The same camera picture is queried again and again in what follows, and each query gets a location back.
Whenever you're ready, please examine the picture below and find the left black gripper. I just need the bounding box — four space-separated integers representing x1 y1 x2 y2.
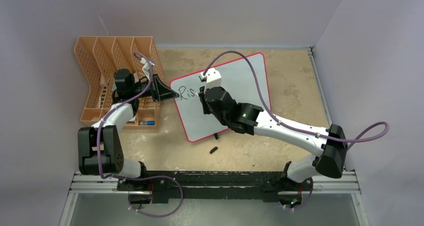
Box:
131 74 179 103

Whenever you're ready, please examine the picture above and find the pink-framed whiteboard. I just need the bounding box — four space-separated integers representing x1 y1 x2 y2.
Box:
169 52 272 143

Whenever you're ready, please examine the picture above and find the black marker cap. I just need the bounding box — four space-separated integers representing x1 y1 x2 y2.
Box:
209 146 219 154

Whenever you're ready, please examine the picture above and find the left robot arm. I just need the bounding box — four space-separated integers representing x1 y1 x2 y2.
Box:
77 69 180 191

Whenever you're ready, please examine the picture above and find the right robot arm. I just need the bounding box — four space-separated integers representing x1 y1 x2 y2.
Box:
198 86 347 190

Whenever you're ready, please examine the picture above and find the blue small item in tray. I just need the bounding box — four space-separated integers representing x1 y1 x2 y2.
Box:
139 120 156 126

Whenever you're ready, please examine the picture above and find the orange plastic file organizer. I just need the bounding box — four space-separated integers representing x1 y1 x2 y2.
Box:
74 36 165 127

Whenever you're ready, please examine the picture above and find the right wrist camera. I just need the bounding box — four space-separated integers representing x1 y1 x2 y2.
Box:
199 67 222 92

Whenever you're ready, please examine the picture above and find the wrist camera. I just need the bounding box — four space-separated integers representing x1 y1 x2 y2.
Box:
199 67 222 92
140 58 155 79

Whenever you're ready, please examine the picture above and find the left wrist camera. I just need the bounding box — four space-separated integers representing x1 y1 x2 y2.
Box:
140 58 155 79

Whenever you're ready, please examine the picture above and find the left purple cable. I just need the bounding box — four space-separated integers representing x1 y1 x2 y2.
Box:
96 51 184 219

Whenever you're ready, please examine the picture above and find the purple cable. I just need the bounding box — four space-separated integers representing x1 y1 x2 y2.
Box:
202 50 390 212
96 51 184 219

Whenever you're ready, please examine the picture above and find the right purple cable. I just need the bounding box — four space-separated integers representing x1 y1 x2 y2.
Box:
202 50 390 212

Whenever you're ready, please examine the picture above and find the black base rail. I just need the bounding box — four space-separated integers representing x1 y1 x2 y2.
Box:
117 170 313 204

